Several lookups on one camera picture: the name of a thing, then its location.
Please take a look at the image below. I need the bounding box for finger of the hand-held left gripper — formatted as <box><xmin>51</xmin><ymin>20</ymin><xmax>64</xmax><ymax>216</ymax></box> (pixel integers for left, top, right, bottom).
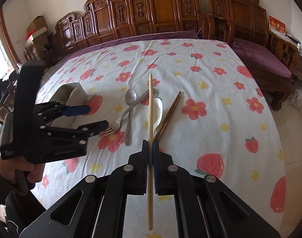
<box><xmin>39</xmin><ymin>120</ymin><xmax>109</xmax><ymax>145</ymax></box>
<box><xmin>33</xmin><ymin>101</ymin><xmax>90</xmax><ymax>124</ymax></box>

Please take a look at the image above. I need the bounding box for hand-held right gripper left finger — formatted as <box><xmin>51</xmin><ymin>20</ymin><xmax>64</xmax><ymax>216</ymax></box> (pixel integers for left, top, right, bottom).
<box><xmin>18</xmin><ymin>139</ymin><xmax>149</xmax><ymax>238</ymax></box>

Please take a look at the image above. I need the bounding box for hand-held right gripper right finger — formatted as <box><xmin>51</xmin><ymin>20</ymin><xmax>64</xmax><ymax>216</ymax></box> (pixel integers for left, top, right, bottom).
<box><xmin>152</xmin><ymin>141</ymin><xmax>282</xmax><ymax>238</ymax></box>

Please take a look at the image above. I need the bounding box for rectangular metal tin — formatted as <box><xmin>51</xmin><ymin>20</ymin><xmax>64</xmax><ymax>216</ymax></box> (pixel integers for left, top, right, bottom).
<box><xmin>43</xmin><ymin>82</ymin><xmax>88</xmax><ymax>129</ymax></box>

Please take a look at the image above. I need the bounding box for metal fork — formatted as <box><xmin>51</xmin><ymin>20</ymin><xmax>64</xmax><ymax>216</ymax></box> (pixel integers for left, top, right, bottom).
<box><xmin>98</xmin><ymin>88</ymin><xmax>156</xmax><ymax>137</ymax></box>

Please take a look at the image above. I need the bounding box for metal spoon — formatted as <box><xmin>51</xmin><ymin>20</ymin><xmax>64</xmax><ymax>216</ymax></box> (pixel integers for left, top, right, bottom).
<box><xmin>124</xmin><ymin>89</ymin><xmax>137</xmax><ymax>146</ymax></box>

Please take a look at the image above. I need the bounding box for white spoon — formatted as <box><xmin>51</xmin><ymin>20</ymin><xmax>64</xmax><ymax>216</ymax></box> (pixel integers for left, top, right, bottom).
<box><xmin>148</xmin><ymin>97</ymin><xmax>164</xmax><ymax>140</ymax></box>

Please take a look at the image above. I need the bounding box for light bamboo chopstick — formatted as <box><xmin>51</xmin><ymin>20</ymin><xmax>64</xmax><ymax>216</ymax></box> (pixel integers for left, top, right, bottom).
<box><xmin>147</xmin><ymin>73</ymin><xmax>154</xmax><ymax>230</ymax></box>

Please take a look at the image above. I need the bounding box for person's left hand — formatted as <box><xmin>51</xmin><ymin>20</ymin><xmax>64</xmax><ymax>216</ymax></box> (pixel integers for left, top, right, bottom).
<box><xmin>0</xmin><ymin>150</ymin><xmax>46</xmax><ymax>191</ymax></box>

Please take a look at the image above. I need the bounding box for floral strawberry tablecloth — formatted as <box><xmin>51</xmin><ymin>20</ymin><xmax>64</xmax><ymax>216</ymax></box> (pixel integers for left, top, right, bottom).
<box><xmin>29</xmin><ymin>38</ymin><xmax>288</xmax><ymax>238</ymax></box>

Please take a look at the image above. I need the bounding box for white flat box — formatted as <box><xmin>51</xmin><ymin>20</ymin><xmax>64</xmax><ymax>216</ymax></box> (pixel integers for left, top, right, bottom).
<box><xmin>25</xmin><ymin>27</ymin><xmax>48</xmax><ymax>40</ymax></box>

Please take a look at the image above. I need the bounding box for brown cardboard box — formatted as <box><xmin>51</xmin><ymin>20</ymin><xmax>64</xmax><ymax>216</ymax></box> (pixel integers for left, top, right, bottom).
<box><xmin>26</xmin><ymin>15</ymin><xmax>46</xmax><ymax>34</ymax></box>

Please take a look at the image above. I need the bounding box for long purple sofa cushion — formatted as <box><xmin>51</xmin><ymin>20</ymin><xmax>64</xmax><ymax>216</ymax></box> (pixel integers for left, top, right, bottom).
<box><xmin>58</xmin><ymin>30</ymin><xmax>200</xmax><ymax>61</ymax></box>

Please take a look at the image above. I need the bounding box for carved wooden sofa bench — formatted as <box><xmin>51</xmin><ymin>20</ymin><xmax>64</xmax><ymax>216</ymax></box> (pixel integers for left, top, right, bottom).
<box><xmin>53</xmin><ymin>0</ymin><xmax>216</xmax><ymax>55</ymax></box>

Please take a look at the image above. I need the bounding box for purple armchair cushion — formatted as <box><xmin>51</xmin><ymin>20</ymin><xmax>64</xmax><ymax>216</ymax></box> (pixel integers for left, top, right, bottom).
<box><xmin>232</xmin><ymin>38</ymin><xmax>293</xmax><ymax>78</ymax></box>

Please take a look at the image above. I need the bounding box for grey plastic bag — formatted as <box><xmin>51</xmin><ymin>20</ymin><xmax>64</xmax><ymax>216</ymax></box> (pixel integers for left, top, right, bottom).
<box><xmin>287</xmin><ymin>81</ymin><xmax>302</xmax><ymax>109</ymax></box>

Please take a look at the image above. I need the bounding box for carved wooden armchair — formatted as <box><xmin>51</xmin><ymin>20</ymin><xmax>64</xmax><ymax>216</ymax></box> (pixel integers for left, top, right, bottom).
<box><xmin>207</xmin><ymin>0</ymin><xmax>300</xmax><ymax>112</ymax></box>

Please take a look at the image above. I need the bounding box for red desk calendar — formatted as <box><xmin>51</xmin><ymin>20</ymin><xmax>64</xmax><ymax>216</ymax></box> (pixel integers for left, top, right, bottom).
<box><xmin>268</xmin><ymin>15</ymin><xmax>286</xmax><ymax>36</ymax></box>

